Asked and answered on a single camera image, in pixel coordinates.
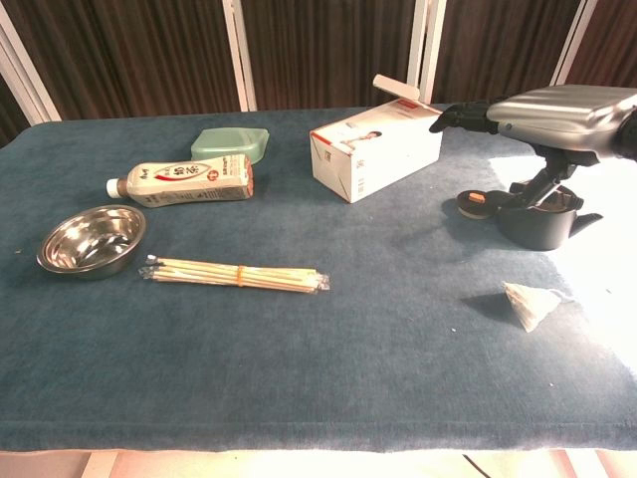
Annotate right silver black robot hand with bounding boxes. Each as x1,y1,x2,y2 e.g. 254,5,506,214
428,84,637,209

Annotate pyramid tea bag with string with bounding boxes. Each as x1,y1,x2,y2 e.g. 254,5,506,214
502,280,574,335

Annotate dark cylinder with orange top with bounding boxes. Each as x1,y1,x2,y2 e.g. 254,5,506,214
456,189,505,221

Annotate white drink bottle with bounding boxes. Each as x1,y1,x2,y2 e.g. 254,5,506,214
105,152,257,210

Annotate white cardboard box red print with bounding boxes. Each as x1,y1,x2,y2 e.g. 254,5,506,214
309,74,445,204

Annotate pale green plastic scoop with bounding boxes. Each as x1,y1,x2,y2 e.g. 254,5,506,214
190,126,271,167

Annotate blue table cloth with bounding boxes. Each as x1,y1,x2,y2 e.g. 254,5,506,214
0,103,637,455

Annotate wrapped wooden chopsticks bundle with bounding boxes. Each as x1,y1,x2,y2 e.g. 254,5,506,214
137,254,332,296

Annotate dark brown curtain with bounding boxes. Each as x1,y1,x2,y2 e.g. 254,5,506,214
0,0,637,150

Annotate stainless steel bowl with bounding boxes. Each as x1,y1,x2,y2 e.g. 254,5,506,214
35,204,148,282

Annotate white partition post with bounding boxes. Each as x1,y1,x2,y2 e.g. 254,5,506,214
0,0,64,124
550,0,600,89
406,0,448,107
220,0,259,114

